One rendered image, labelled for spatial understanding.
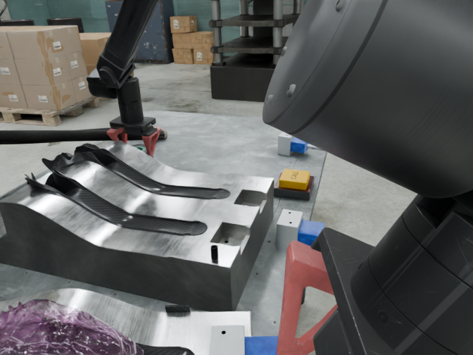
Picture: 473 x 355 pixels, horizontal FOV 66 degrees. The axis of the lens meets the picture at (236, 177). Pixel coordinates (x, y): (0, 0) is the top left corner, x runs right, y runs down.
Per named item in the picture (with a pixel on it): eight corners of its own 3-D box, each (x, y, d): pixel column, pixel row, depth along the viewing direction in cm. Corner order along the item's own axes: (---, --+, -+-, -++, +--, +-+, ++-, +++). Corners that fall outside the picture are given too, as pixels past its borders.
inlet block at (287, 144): (329, 155, 99) (331, 136, 97) (324, 162, 95) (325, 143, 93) (284, 147, 105) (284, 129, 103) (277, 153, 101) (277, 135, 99)
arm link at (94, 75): (108, 70, 80) (127, 47, 85) (67, 66, 84) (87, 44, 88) (129, 110, 89) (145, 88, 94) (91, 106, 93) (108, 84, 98)
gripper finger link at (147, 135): (141, 149, 102) (136, 117, 97) (165, 152, 100) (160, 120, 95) (128, 160, 96) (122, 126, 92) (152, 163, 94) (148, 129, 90)
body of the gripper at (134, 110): (123, 120, 99) (119, 94, 95) (157, 124, 96) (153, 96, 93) (109, 129, 94) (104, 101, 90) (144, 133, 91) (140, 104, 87)
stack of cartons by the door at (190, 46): (220, 62, 704) (217, 15, 666) (213, 65, 677) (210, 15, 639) (181, 60, 731) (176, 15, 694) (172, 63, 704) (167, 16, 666)
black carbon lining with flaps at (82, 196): (234, 198, 66) (231, 151, 62) (199, 253, 53) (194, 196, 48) (76, 177, 76) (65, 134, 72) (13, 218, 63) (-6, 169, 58)
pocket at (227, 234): (250, 246, 57) (250, 226, 55) (241, 268, 52) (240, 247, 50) (223, 241, 58) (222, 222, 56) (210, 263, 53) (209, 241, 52)
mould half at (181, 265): (273, 218, 73) (274, 156, 67) (232, 318, 51) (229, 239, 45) (68, 187, 87) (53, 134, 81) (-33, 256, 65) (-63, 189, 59)
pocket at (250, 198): (267, 210, 66) (267, 191, 64) (259, 226, 61) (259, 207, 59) (243, 206, 67) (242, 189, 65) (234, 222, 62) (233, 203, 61)
